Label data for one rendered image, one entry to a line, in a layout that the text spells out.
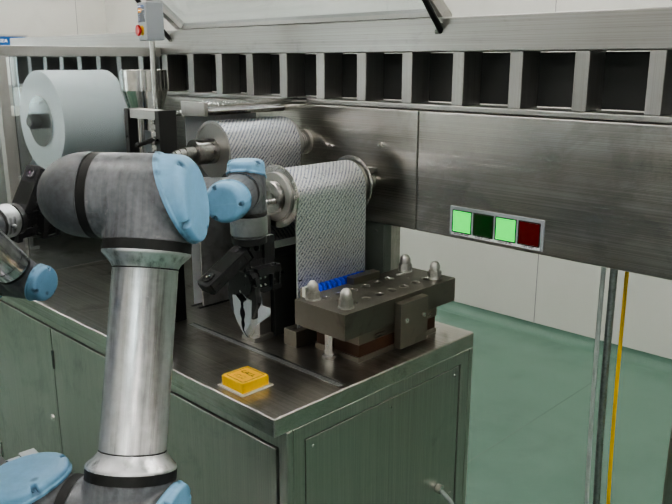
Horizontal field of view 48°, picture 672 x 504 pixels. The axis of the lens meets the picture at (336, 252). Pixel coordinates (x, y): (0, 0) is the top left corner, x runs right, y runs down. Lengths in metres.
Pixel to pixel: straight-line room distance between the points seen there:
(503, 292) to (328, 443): 3.15
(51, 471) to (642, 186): 1.17
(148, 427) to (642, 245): 1.04
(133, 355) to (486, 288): 3.85
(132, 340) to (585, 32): 1.09
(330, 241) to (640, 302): 2.68
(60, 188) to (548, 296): 3.72
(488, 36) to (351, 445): 0.94
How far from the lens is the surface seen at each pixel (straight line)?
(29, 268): 1.62
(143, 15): 2.17
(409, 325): 1.75
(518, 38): 1.71
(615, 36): 1.61
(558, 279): 4.43
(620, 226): 1.62
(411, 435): 1.81
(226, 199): 1.34
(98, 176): 1.00
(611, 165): 1.61
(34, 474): 1.06
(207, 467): 1.76
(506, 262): 4.58
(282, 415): 1.47
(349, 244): 1.86
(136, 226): 0.96
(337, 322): 1.62
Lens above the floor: 1.56
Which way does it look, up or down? 14 degrees down
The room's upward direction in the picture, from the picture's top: straight up
